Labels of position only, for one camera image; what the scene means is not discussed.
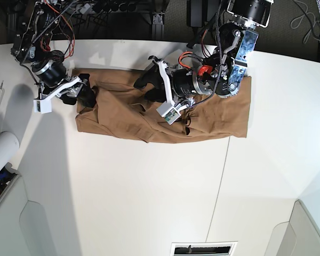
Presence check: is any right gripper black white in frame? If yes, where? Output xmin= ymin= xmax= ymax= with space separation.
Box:
xmin=32 ymin=59 xmax=98 ymax=108

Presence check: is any white paper roll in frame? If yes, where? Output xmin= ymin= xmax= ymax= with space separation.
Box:
xmin=0 ymin=132 xmax=20 ymax=171

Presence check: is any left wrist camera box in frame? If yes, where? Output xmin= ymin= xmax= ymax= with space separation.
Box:
xmin=156 ymin=102 xmax=181 ymax=125

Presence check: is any grey right chair back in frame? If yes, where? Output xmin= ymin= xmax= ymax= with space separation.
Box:
xmin=265 ymin=200 xmax=320 ymax=256

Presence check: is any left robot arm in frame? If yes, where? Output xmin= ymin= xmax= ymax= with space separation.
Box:
xmin=134 ymin=1 xmax=274 ymax=116

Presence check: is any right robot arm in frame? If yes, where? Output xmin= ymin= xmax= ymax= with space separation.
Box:
xmin=11 ymin=1 xmax=97 ymax=114

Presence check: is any black power adapter left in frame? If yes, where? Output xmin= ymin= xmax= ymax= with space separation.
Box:
xmin=187 ymin=0 xmax=204 ymax=28

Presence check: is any grey left chair back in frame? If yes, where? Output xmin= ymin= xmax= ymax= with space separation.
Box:
xmin=0 ymin=175 xmax=57 ymax=255

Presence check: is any brown t-shirt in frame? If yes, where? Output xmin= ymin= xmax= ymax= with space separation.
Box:
xmin=72 ymin=69 xmax=251 ymax=143

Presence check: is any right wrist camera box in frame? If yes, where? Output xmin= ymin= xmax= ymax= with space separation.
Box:
xmin=33 ymin=99 xmax=52 ymax=114

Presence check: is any aluminium table leg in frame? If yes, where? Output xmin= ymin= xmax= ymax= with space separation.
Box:
xmin=139 ymin=11 xmax=165 ymax=41

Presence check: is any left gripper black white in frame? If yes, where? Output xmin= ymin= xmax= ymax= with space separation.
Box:
xmin=133 ymin=54 xmax=219 ymax=112

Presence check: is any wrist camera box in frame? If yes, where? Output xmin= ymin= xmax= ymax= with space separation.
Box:
xmin=33 ymin=99 xmax=52 ymax=114
xmin=156 ymin=102 xmax=181 ymax=125

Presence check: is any white power strip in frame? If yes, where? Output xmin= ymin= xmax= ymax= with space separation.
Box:
xmin=69 ymin=2 xmax=93 ymax=15

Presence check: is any grey chair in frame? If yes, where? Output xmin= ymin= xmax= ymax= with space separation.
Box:
xmin=265 ymin=200 xmax=320 ymax=256
xmin=0 ymin=175 xmax=57 ymax=255

